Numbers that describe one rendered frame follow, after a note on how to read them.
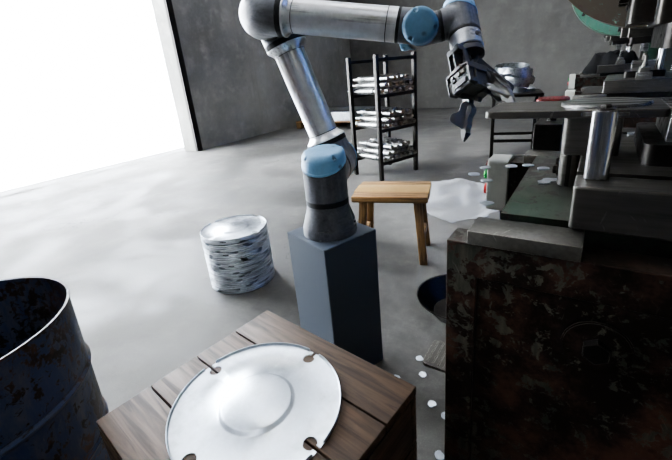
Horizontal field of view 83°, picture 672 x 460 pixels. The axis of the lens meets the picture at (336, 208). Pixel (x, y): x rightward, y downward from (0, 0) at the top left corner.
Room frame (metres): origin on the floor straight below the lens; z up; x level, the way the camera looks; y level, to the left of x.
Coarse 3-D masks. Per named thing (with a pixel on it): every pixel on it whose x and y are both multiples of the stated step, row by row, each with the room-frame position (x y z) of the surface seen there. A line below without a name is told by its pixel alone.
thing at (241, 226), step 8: (232, 216) 1.72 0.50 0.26; (240, 216) 1.72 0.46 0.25; (248, 216) 1.71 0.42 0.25; (208, 224) 1.64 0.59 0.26; (216, 224) 1.64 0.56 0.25; (224, 224) 1.63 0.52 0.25; (232, 224) 1.60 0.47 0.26; (240, 224) 1.59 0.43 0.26; (248, 224) 1.60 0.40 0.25; (256, 224) 1.59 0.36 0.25; (264, 224) 1.58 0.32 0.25; (200, 232) 1.55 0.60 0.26; (208, 232) 1.55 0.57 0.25; (216, 232) 1.54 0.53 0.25; (224, 232) 1.52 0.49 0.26; (232, 232) 1.52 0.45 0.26; (240, 232) 1.51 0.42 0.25; (248, 232) 1.51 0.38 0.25; (216, 240) 1.44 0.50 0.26; (224, 240) 1.43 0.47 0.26; (232, 240) 1.44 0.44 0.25
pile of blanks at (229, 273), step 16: (256, 240) 1.49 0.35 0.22; (208, 256) 1.47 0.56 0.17; (224, 256) 1.44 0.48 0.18; (240, 256) 1.46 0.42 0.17; (256, 256) 1.49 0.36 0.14; (272, 256) 1.61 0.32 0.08; (224, 272) 1.44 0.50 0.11; (240, 272) 1.44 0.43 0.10; (256, 272) 1.48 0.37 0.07; (272, 272) 1.55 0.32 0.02; (224, 288) 1.44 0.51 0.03; (240, 288) 1.44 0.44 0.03; (256, 288) 1.46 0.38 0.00
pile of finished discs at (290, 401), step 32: (256, 352) 0.63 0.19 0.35; (288, 352) 0.62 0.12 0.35; (192, 384) 0.56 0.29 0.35; (224, 384) 0.55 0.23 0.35; (256, 384) 0.54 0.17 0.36; (288, 384) 0.53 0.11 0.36; (320, 384) 0.53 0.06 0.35; (192, 416) 0.49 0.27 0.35; (224, 416) 0.47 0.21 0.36; (256, 416) 0.47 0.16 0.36; (288, 416) 0.47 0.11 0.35; (320, 416) 0.46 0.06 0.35; (192, 448) 0.43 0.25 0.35; (224, 448) 0.42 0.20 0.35; (256, 448) 0.42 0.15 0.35; (288, 448) 0.41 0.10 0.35
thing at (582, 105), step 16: (496, 112) 0.66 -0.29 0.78; (512, 112) 0.64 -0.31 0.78; (528, 112) 0.63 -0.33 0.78; (544, 112) 0.62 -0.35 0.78; (560, 112) 0.60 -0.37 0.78; (576, 112) 0.59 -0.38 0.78; (640, 112) 0.55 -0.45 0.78; (656, 112) 0.54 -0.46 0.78; (576, 128) 0.61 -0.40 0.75; (576, 144) 0.61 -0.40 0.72; (560, 160) 0.62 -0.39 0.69; (576, 160) 0.61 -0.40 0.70; (560, 176) 0.62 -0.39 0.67
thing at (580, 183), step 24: (624, 144) 0.65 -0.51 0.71; (624, 168) 0.51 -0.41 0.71; (648, 168) 0.50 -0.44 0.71; (576, 192) 0.46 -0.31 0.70; (600, 192) 0.44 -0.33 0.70; (624, 192) 0.43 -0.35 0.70; (648, 192) 0.42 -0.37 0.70; (576, 216) 0.45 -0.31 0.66; (600, 216) 0.44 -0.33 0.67; (624, 216) 0.43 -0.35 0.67; (648, 216) 0.41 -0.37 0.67
